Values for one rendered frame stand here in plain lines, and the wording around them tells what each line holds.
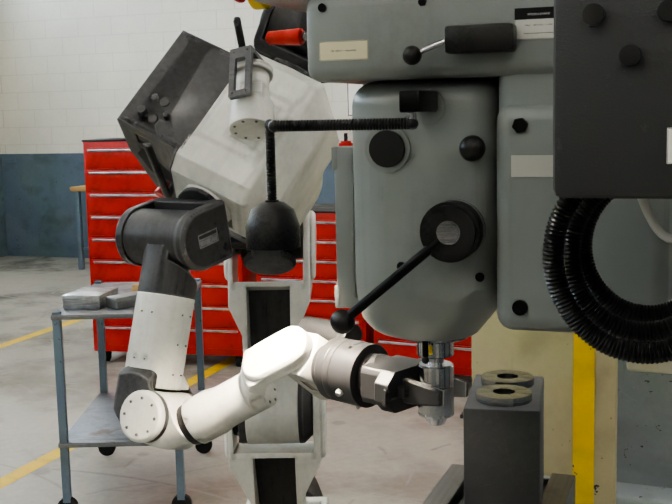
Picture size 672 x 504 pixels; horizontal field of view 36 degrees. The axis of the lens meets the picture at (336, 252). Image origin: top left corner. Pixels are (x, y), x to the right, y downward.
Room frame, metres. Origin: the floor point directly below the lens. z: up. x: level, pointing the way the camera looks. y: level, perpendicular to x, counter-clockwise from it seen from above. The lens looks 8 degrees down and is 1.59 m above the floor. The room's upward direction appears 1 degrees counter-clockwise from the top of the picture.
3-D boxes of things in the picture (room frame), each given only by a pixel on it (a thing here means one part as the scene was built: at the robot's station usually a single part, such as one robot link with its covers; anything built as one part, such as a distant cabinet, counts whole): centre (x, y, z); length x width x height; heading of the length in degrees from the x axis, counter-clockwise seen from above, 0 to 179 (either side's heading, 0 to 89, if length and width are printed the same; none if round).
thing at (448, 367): (1.33, -0.13, 1.26); 0.05 x 0.05 x 0.01
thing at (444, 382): (1.33, -0.13, 1.23); 0.05 x 0.05 x 0.06
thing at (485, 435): (1.70, -0.28, 1.04); 0.22 x 0.12 x 0.20; 167
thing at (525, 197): (1.26, -0.31, 1.47); 0.24 x 0.19 x 0.26; 160
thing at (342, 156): (1.36, -0.02, 1.45); 0.04 x 0.04 x 0.21; 70
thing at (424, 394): (1.30, -0.10, 1.23); 0.06 x 0.02 x 0.03; 48
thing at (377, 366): (1.39, -0.06, 1.23); 0.13 x 0.12 x 0.10; 138
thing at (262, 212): (1.37, 0.08, 1.45); 0.07 x 0.07 x 0.06
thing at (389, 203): (1.32, -0.13, 1.47); 0.21 x 0.19 x 0.32; 160
